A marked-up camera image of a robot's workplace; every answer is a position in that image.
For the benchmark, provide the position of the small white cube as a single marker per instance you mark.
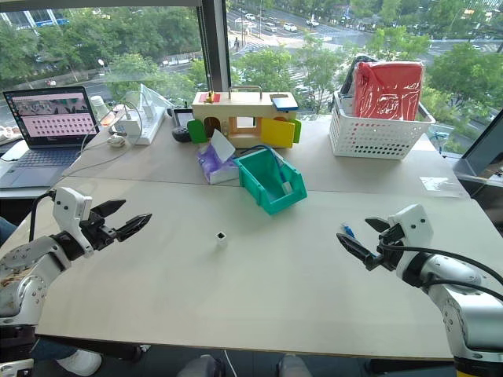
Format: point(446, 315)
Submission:
point(221, 239)

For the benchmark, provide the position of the white shoe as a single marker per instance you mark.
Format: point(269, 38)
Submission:
point(80, 362)

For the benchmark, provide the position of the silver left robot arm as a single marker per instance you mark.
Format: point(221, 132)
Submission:
point(35, 255)

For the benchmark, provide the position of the green plastic parts bin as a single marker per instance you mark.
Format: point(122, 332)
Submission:
point(255, 176)

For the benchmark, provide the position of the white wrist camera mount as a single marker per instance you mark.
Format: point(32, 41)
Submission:
point(70, 206)
point(414, 225)

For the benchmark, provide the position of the white perforated plastic basket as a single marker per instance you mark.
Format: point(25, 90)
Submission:
point(369, 139)

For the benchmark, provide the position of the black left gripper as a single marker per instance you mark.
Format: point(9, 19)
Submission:
point(98, 231)

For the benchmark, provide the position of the small black screen device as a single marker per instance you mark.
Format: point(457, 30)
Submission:
point(182, 116)

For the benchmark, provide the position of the purple tissue pack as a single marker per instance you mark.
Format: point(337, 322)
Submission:
point(216, 165)

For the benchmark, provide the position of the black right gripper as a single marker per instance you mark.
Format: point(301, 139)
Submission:
point(389, 251)

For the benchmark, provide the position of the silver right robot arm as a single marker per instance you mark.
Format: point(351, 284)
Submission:
point(456, 290)

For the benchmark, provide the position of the wooden lock box with doors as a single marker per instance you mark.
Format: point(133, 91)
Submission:
point(239, 108)

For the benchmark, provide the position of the dark window frame post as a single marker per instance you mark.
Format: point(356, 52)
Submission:
point(214, 43)

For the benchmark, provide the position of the clear plastic sleeve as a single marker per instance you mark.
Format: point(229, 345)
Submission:
point(438, 185)

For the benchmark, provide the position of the small white mouse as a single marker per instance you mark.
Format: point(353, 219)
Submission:
point(116, 140)

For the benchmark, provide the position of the white paper cup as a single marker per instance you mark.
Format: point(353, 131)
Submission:
point(99, 107)

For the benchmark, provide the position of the red bag in clear wrap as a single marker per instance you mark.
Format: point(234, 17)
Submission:
point(389, 90)

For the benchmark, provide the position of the white power adapter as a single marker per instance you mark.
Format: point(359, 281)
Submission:
point(129, 125)

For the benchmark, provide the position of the clear plastic bag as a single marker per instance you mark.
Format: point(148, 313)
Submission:
point(151, 96)

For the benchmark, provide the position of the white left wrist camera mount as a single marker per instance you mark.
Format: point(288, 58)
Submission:
point(70, 206)

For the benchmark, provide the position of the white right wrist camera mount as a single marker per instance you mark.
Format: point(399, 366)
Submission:
point(414, 225)

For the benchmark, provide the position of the open grey laptop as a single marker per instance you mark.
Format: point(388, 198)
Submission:
point(47, 129)

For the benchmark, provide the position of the white power strip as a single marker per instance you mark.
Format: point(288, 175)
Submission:
point(151, 125)

